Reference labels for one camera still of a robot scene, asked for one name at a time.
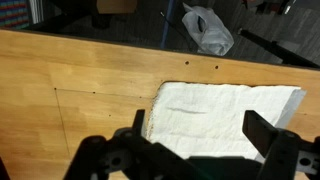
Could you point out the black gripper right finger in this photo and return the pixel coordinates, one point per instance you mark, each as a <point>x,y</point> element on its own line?
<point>286,153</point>

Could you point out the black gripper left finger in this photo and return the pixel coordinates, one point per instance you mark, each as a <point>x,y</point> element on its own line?
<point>133,156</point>

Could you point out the white terry cloth towel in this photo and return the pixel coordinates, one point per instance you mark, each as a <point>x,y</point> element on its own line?
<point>206,116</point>

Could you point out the black table leg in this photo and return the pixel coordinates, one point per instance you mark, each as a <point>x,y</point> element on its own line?
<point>276,50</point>
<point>100,20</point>

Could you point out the blue stick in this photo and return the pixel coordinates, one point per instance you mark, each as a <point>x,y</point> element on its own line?
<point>166,26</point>

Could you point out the white plastic bag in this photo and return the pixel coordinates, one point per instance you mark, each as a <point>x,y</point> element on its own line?
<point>210,33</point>

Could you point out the open cardboard box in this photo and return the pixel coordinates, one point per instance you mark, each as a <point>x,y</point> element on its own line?
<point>116,6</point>

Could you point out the white ribbed radiator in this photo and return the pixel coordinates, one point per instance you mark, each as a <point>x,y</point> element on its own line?
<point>36,10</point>

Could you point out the colourful checkered panel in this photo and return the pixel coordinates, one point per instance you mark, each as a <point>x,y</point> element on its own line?
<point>13,13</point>

